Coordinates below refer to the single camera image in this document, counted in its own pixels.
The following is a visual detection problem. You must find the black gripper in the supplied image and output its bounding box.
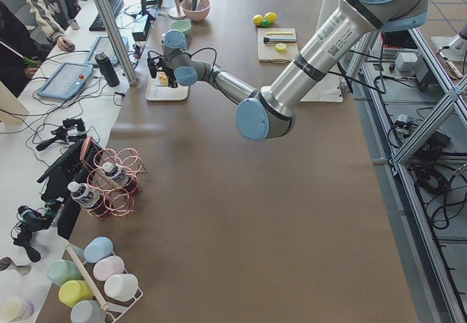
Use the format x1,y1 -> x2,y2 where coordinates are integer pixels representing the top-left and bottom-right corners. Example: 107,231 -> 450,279
147,55 -> 178,88

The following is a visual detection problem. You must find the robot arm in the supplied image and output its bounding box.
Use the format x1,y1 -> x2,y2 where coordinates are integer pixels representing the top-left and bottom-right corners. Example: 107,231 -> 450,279
148,0 -> 428,141

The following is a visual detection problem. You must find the braided donut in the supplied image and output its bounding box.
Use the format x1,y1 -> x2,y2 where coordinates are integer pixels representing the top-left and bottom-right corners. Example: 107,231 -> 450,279
158,74 -> 169,86

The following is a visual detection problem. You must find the cream rabbit tray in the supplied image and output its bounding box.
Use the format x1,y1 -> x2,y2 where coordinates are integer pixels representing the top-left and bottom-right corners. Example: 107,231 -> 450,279
145,72 -> 189,101

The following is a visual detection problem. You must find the mint green bowl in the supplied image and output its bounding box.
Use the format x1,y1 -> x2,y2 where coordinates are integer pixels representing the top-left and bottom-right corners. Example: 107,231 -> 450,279
170,20 -> 192,36

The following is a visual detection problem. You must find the black thermos bottle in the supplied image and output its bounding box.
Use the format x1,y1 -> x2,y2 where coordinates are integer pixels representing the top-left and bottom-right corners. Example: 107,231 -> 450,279
94,49 -> 120,87

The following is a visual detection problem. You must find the wooden round stand base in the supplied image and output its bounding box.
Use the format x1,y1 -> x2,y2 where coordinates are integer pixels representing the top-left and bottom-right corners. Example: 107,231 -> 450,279
168,7 -> 186,20

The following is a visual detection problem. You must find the blue teach pendant far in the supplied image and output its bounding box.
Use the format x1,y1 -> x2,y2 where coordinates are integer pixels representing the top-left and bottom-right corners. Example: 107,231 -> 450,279
85,36 -> 119,68

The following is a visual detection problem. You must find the blue teach pendant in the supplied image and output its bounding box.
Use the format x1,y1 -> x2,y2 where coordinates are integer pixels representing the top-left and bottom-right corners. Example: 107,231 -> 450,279
37,62 -> 93,101
85,36 -> 119,68

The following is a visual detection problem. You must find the pink ice bowl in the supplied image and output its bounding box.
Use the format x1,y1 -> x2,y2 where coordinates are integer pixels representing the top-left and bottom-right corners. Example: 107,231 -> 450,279
181,0 -> 211,22

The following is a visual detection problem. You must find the steel ice scoop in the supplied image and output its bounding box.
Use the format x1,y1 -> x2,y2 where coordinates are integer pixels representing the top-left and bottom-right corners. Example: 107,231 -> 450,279
186,0 -> 201,11

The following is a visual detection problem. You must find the black keyboard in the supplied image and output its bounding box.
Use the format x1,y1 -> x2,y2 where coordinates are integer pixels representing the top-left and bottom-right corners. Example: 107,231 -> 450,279
88,0 -> 126,33

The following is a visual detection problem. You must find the blue teach pendant near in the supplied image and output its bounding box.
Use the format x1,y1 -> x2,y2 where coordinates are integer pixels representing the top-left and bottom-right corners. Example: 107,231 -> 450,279
37,62 -> 93,101

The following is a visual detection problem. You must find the tea bottle in rack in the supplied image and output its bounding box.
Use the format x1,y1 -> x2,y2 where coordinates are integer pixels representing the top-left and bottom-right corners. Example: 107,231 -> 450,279
102,161 -> 131,187
67,181 -> 107,217

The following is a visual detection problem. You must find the steel muddler black tip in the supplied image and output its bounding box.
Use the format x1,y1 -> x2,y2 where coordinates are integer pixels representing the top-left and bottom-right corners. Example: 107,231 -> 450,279
263,36 -> 297,44

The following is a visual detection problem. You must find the whole lemon lower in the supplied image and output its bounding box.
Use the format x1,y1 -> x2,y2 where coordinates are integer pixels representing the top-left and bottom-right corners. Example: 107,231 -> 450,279
252,14 -> 264,26

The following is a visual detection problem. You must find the whole lemon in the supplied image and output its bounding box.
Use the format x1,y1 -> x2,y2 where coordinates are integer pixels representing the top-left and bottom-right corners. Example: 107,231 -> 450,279
264,12 -> 277,24
252,14 -> 264,26

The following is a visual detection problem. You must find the yellow plastic knife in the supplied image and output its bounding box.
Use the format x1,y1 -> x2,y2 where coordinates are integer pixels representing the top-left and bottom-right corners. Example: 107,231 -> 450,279
266,31 -> 294,36

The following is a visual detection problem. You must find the green lime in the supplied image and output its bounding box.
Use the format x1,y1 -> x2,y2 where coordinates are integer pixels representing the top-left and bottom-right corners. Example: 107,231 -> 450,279
261,20 -> 271,28

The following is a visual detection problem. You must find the bamboo cutting board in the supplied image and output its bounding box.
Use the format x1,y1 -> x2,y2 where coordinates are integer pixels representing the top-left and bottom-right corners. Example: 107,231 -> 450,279
257,28 -> 298,63

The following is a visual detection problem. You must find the lemon half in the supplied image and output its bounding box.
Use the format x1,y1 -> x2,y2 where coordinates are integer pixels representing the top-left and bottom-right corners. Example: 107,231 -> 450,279
275,43 -> 287,52

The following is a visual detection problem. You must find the whole lemon upper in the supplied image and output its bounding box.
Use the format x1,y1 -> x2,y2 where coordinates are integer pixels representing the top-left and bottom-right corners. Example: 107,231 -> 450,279
264,12 -> 277,24

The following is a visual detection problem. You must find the blue cup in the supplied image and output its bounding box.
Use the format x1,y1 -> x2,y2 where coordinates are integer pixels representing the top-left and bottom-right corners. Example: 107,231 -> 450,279
84,236 -> 113,263

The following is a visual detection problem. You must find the pink cup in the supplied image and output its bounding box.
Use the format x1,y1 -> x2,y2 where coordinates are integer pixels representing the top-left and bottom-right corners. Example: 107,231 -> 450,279
93,255 -> 125,281

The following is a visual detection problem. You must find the white cup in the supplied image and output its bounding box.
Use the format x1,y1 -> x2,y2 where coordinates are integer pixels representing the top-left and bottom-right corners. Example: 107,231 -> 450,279
104,273 -> 139,302

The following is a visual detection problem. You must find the white cup rack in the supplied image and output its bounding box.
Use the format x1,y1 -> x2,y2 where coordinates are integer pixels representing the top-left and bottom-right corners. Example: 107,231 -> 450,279
65,243 -> 144,322

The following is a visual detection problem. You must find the mint cup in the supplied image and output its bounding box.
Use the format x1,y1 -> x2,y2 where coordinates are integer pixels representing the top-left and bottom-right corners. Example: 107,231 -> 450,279
47,260 -> 82,287

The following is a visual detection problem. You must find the yellow cup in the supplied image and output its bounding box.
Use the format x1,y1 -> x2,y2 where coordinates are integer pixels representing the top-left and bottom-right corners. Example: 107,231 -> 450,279
58,280 -> 93,308

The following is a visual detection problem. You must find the grey cup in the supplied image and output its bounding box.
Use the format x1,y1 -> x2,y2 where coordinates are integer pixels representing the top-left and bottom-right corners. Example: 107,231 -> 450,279
70,300 -> 106,323

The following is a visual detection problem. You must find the copper wire bottle rack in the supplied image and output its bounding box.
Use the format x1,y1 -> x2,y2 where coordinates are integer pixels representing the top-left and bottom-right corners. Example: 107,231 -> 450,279
80,137 -> 146,221

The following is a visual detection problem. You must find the aluminium frame post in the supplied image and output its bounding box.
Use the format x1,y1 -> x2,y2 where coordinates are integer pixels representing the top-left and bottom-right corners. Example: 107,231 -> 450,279
94,0 -> 137,86

